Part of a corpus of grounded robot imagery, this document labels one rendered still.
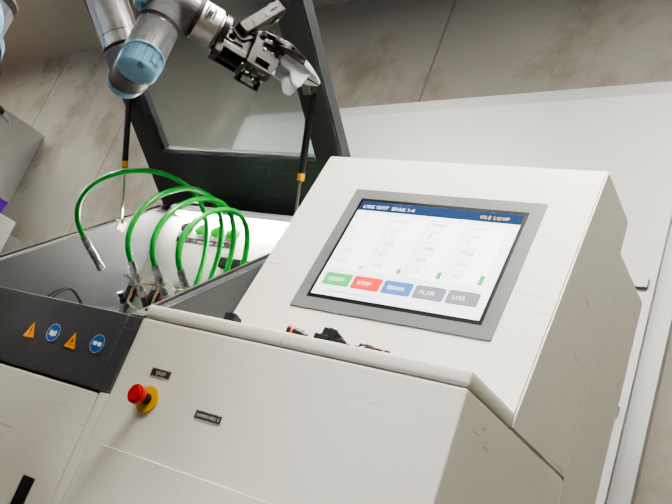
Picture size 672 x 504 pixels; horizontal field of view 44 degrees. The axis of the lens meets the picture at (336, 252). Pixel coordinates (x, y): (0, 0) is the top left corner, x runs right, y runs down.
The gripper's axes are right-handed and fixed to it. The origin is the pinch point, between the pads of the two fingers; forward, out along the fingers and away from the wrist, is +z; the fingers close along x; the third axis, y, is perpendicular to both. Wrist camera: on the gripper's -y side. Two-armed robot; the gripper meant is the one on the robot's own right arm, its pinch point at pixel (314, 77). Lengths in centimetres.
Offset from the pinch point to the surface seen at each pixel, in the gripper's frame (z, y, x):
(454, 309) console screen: 43, 30, -2
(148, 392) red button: -2, 62, -26
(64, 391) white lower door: -13, 63, -45
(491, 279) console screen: 47, 22, 2
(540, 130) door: 126, -116, -104
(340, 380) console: 20, 55, 7
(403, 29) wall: 88, -198, -184
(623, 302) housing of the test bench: 89, 5, -6
